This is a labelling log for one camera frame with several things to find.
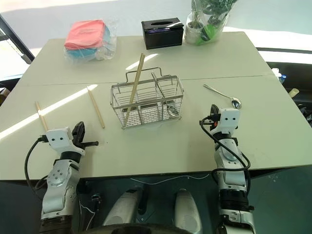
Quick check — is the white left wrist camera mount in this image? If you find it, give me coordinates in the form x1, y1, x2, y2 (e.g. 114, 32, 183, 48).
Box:
45, 126, 86, 156

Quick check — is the pink folded item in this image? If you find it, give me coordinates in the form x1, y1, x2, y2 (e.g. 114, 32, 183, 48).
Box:
64, 19, 106, 51

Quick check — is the stainless wire cutlery basket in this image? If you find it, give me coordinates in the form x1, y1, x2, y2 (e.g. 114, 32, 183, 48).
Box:
110, 67, 185, 130

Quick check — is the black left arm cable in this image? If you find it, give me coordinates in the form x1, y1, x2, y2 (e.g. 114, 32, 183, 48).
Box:
25, 136, 49, 198

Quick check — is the thin white cable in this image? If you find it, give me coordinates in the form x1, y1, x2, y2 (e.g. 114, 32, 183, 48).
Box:
130, 174, 211, 185

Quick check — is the brown cardboard box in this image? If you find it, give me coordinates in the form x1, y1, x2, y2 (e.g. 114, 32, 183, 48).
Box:
0, 87, 11, 104

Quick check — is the silver robot leg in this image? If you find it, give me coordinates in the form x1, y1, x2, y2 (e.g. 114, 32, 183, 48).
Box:
174, 189, 203, 234
102, 187, 147, 227

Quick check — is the metal spoon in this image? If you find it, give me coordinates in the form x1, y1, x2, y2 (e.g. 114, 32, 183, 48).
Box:
203, 84, 242, 110

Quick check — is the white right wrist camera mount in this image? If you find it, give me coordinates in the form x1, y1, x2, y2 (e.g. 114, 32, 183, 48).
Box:
210, 109, 241, 137

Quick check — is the black metal frame bar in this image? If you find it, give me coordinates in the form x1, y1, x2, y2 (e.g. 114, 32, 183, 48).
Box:
0, 13, 35, 65

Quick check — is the black tissue box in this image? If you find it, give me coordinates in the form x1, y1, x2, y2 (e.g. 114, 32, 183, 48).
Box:
141, 17, 184, 50

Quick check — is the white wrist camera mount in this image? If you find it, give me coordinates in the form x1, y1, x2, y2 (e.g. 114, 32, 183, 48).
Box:
210, 109, 241, 137
45, 126, 86, 156

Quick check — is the small white blue bottle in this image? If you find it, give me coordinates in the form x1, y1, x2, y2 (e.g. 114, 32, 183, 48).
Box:
275, 68, 288, 83

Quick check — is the clear plastic bag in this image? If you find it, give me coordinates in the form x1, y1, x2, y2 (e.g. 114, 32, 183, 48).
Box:
62, 17, 118, 62

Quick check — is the silver left robot leg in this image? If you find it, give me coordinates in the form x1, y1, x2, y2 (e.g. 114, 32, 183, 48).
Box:
102, 187, 147, 227

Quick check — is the silver right robot leg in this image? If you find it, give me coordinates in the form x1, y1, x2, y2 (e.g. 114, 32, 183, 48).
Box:
174, 189, 203, 234

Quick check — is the potted plant in plastic sleeve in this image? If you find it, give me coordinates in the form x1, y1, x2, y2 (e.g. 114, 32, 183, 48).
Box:
184, 0, 239, 46

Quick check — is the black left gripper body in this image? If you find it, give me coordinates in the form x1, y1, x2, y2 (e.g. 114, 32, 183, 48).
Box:
72, 132, 87, 150

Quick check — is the wooden chopstick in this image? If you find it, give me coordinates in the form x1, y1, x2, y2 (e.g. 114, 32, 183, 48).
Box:
87, 86, 106, 129
123, 53, 146, 124
35, 101, 49, 132

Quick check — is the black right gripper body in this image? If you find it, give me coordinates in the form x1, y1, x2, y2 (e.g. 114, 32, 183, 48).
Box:
208, 112, 221, 129

